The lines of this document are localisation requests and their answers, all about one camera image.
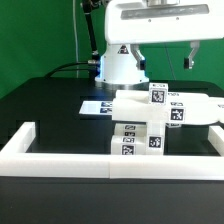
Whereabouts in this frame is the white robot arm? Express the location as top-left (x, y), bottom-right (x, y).
top-left (95, 0), bottom-right (224, 89)

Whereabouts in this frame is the small tagged cube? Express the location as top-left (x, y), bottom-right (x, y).
top-left (149, 83), bottom-right (168, 105)
top-left (166, 123), bottom-right (182, 128)

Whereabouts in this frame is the white chair back frame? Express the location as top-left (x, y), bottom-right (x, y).
top-left (112, 90), bottom-right (224, 125)

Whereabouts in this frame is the white U-shaped fence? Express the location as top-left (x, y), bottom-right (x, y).
top-left (0, 122), bottom-right (224, 180)

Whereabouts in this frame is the black cable on table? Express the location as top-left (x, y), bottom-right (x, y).
top-left (44, 61), bottom-right (101, 79)

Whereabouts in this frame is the white chair seat part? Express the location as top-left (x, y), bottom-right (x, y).
top-left (146, 122), bottom-right (165, 155)

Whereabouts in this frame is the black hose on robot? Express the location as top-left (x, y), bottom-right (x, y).
top-left (79, 0), bottom-right (106, 62)

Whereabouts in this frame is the white marker base sheet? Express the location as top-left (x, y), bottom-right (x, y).
top-left (79, 101), bottom-right (112, 115)

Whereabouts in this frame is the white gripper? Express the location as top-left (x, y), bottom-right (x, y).
top-left (105, 0), bottom-right (224, 70)

